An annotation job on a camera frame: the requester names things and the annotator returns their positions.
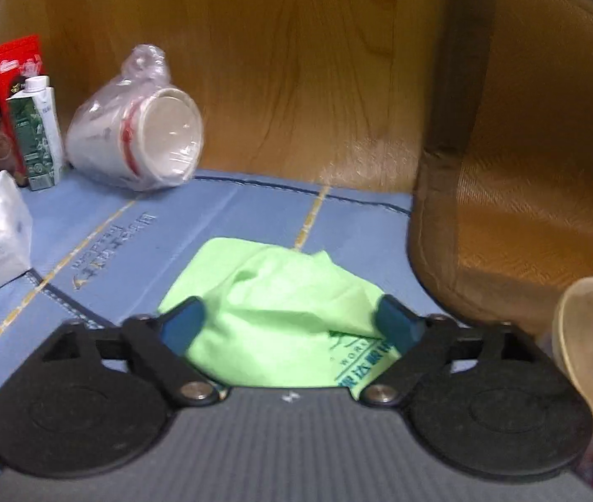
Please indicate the blue mat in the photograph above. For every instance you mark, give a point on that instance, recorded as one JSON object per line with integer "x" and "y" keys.
{"x": 145, "y": 230}

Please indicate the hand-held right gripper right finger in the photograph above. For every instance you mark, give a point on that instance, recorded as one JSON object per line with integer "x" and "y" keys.
{"x": 396, "y": 324}

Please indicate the green cloth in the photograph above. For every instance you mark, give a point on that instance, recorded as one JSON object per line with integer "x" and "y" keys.
{"x": 275, "y": 314}

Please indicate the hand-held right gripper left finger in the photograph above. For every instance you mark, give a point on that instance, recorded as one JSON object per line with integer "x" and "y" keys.
{"x": 184, "y": 327}

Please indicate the wooden board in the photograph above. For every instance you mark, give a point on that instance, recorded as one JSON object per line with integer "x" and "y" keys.
{"x": 275, "y": 63}

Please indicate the bagged paper cup stack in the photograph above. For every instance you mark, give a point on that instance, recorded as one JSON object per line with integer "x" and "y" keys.
{"x": 119, "y": 125}

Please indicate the brown chair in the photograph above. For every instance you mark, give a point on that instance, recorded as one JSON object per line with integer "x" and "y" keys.
{"x": 526, "y": 167}

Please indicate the green and white carton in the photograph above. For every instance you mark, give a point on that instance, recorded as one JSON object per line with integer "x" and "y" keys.
{"x": 38, "y": 136}

